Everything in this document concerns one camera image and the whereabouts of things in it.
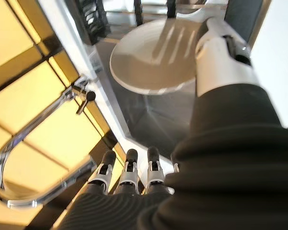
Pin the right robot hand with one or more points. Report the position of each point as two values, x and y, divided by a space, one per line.
218 167

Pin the white round plate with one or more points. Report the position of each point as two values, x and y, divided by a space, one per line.
144 62

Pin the stainless steel sink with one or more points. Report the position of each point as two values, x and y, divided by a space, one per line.
158 119

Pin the chrome gooseneck faucet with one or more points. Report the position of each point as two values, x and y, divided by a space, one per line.
79 91

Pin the black steel dish rack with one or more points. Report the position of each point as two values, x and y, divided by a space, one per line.
93 21

